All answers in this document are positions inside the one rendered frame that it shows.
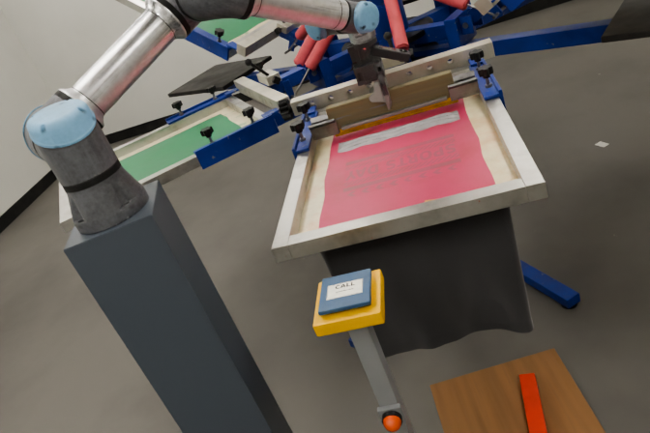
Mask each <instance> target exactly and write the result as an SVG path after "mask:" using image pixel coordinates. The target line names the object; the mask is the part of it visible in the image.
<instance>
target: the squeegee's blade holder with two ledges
mask: <svg viewBox="0 0 650 433"><path fill-rule="evenodd" d="M442 101H447V97H446V96H444V97H441V98H437V99H434V100H430V101H424V102H421V103H418V104H414V105H411V106H407V107H405V108H401V109H398V110H394V111H391V112H387V113H384V114H381V115H377V116H374V117H370V118H367V119H364V120H361V121H357V122H354V123H350V124H347V125H344V126H341V129H342V130H347V129H350V128H354V127H357V126H361V125H363V124H367V123H370V122H374V121H377V120H381V119H384V118H388V117H391V116H395V115H398V114H401V113H404V112H408V111H411V110H414V109H418V108H421V107H425V106H428V105H432V104H435V103H439V102H442Z"/></svg>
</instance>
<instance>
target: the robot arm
mask: <svg viewBox="0 0 650 433"><path fill-rule="evenodd" d="M250 16H254V17H260V18H266V19H272V20H277V21H283V22H289V23H295V24H301V25H305V28H306V31H307V33H308V34H309V36H310V37H311V38H312V39H313V40H315V41H320V40H322V39H326V38H327V37H328V36H331V35H343V34H348V37H349V40H350V42H351V44H349V45H348V46H347V50H348V53H349V54H350V57H351V60H352V63H353V64H352V65H353V66H352V70H353V71H354V74H355V76H356V80H357V83H358V86H361V85H368V84H371V83H372V82H374V84H373V86H372V87H371V88H370V89H369V93H372V94H371V95H370V96H369V100H370V101H371V102H386V104H387V107H388V110H390V109H391V106H392V101H391V98H390V94H389V91H388V88H389V85H388V82H387V78H386V75H385V69H384V65H383V62H382V59H381V58H386V59H392V60H397V61H400V62H407V63H408V62H409V60H410V56H411V55H410V51H408V50H406V49H398V48H393V47H388V46H383V45H378V44H374V43H376V42H377V38H376V36H375V35H376V33H375V28H376V27H377V25H378V23H379V19H380V18H379V11H378V9H377V7H376V6H375V5H374V4H373V3H371V2H369V1H366V0H145V12H144V13H143V14H142V15H141V16H140V17H139V18H138V19H137V20H136V21H135V23H134V24H133V25H132V26H131V27H130V28H129V29H128V30H127V31H126V32H125V33H124V34H123V35H122V36H121V37H120V38H119V39H118V40H117V41H116V42H115V43H114V44H113V45H112V46H111V47H110V48H109V49H108V51H107V52H106V53H105V54H104V55H103V56H102V57H101V58H100V59H99V60H98V61H97V62H96V63H95V64H94V65H93V66H92V67H91V68H90V69H89V70H88V71H87V72H86V73H85V74H84V75H83V76H82V77H81V78H80V79H79V80H78V81H77V83H76V84H75V85H74V86H73V87H72V88H69V89H59V90H58V91H57V92H56V93H55V94H54V95H53V96H52V97H51V98H50V99H49V100H48V101H47V102H46V103H45V104H44V105H41V106H38V107H36V108H35V109H33V110H32V111H31V112H30V113H29V114H28V116H27V117H26V119H25V121H24V124H23V128H22V133H23V138H24V141H25V144H26V146H27V147H28V149H29V150H30V151H31V153H32V154H34V155H35V156H36V157H37V158H39V159H42V160H44V161H46V162H47V164H48V165H49V167H50V168H51V170H52V172H53V173H54V175H55V176H56V178H57V180H58V181H59V183H60V185H61V186H62V188H63V189H64V191H65V192H66V193H67V195H68V199H69V204H70V208H71V213H72V218H73V222H74V225H75V227H76V228H77V230H78V232H79V233H81V234H95V233H99V232H102V231H104V230H107V229H109V228H112V227H114V226H116V225H118V224H120V223H122V222H124V221H125V220H127V219H128V218H130V217H132V216H133V215H135V214H136V213H137V212H138V211H140V210H141V209H142V208H143V207H144V206H145V204H146V203H147V201H148V199H149V195H148V193H147V191H146V190H145V188H144V186H143V185H142V184H141V183H140V182H139V181H138V180H137V179H136V178H134V177H133V176H132V175H131V174H130V173H129V172H128V171H127V170H126V169H125V168H124V167H123V166H122V164H121V163H120V161H119V159H118V158H117V156H116V155H115V153H114V151H113V149H112V147H111V146H110V144H109V142H108V140H107V138H106V137H105V135H104V133H103V130H102V128H103V127H104V122H103V116H104V115H105V114H106V112H107V111H108V110H109V109H110V108H111V107H112V106H113V105H114V104H115V103H116V102H118V101H119V99H120V98H121V97H122V96H123V95H124V94H125V93H126V92H127V91H128V90H129V89H130V88H131V87H132V85H133V84H134V83H135V82H136V81H137V80H138V79H139V78H140V77H141V76H142V75H143V74H144V73H145V71H146V70H147V69H148V68H149V67H150V66H151V65H152V64H153V63H154V62H155V61H156V60H157V59H158V57H159V56H160V55H161V54H162V53H163V52H164V51H165V50H166V49H167V48H168V47H169V46H170V44H171V43H172V42H173V41H174V40H176V39H185V38H186V37H187V36H188V35H189V34H190V33H191V32H192V30H193V29H194V28H195V27H196V26H197V25H198V24H199V23H200V22H201V21H208V20H213V19H223V18H237V19H243V20H246V19H248V18H249V17H250ZM363 48H366V49H363ZM381 90H382V91H381Z"/></svg>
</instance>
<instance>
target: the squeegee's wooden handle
mask: <svg viewBox="0 0 650 433"><path fill-rule="evenodd" d="M451 84H454V80H453V76H452V73H451V71H450V70H447V71H444V72H439V73H435V74H432V75H429V76H425V77H422V78H419V79H415V80H412V81H409V82H405V83H402V84H400V85H396V86H393V87H390V88H388V91H389V94H390V98H391V101H392V106H391V109H390V110H388V107H387V104H386V102H371V101H370V100H369V96H370V95H371V94H372V93H370V94H366V95H363V96H361V97H357V98H354V99H351V100H347V101H342V102H338V103H335V104H331V105H328V106H326V113H327V116H328V118H329V120H332V119H335V120H336V122H337V125H338V128H339V130H341V126H344V125H347V124H350V123H354V122H357V121H361V120H364V119H367V118H370V117H374V116H377V115H381V114H384V113H387V112H391V111H394V110H398V109H401V108H405V107H407V106H411V105H414V104H418V103H421V102H424V101H430V100H434V99H437V98H441V97H444V96H446V97H447V99H448V98H449V97H450V94H449V90H448V85H451Z"/></svg>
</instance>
